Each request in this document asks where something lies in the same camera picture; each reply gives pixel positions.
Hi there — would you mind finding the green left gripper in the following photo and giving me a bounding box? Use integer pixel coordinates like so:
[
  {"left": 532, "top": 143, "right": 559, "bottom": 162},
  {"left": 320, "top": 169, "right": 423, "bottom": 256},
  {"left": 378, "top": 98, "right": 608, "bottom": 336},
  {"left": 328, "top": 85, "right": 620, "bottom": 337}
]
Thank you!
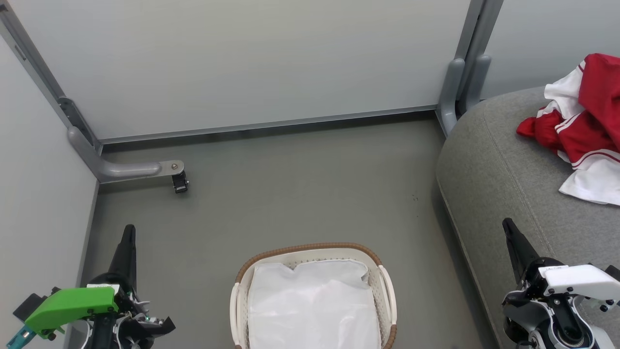
[{"left": 24, "top": 223, "right": 146, "bottom": 340}]

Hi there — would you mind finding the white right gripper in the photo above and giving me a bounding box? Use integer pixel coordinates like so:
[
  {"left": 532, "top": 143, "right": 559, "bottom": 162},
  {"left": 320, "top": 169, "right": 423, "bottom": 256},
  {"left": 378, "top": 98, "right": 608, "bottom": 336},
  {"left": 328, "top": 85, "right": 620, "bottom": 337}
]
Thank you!
[{"left": 502, "top": 218, "right": 617, "bottom": 298}]

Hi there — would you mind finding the red white striped garment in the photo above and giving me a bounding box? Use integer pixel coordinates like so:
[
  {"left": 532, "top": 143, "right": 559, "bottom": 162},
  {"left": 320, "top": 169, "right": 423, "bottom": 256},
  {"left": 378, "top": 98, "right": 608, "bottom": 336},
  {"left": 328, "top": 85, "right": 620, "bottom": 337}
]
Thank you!
[{"left": 516, "top": 109, "right": 620, "bottom": 206}]

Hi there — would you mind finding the white basket with brown rim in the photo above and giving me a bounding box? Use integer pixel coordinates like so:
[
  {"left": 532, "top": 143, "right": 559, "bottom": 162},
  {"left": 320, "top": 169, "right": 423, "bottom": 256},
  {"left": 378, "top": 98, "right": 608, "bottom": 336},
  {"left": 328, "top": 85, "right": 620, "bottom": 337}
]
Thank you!
[{"left": 229, "top": 242, "right": 398, "bottom": 349}]

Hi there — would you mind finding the white basket liner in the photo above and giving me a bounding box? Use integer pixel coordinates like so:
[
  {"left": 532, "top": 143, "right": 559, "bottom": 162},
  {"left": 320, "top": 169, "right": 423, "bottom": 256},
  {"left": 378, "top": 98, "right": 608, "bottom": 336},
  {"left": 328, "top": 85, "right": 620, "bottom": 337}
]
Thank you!
[{"left": 247, "top": 259, "right": 382, "bottom": 349}]

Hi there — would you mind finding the grey fabric sofa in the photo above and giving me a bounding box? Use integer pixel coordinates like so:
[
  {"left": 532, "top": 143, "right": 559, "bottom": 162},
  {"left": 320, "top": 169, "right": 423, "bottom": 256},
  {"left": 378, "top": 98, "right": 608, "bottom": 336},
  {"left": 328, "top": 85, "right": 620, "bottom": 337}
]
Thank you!
[{"left": 435, "top": 87, "right": 620, "bottom": 349}]

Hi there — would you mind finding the grey partition foot bracket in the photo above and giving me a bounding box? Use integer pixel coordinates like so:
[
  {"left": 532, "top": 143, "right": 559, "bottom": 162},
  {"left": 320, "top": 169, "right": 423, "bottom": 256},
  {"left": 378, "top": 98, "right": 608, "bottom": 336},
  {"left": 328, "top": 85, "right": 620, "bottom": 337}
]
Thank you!
[{"left": 67, "top": 127, "right": 186, "bottom": 184}]

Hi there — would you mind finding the teal left cable connector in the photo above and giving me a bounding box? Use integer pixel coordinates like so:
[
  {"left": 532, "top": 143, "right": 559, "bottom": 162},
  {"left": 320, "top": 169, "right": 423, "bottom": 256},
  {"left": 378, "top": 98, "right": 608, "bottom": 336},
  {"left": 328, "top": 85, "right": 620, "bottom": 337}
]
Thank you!
[{"left": 5, "top": 324, "right": 35, "bottom": 349}]

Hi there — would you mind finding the grey partition post with feet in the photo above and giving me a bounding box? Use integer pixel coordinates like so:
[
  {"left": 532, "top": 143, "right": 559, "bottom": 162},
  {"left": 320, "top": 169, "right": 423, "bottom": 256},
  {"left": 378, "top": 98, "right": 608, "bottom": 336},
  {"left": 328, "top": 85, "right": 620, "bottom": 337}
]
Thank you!
[{"left": 435, "top": 0, "right": 505, "bottom": 137}]

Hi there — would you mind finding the grey partition bottom rail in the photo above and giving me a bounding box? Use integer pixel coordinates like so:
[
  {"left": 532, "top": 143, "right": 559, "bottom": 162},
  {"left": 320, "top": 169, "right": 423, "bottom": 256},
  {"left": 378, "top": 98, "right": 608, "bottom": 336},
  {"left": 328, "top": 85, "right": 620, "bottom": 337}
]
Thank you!
[{"left": 99, "top": 105, "right": 439, "bottom": 145}]

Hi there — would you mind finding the grey partition corner post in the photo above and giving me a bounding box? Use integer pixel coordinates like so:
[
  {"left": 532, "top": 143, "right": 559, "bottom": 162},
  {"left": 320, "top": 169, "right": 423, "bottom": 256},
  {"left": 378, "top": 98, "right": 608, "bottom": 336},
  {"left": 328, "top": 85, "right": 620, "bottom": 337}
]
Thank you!
[{"left": 0, "top": 0, "right": 103, "bottom": 156}]

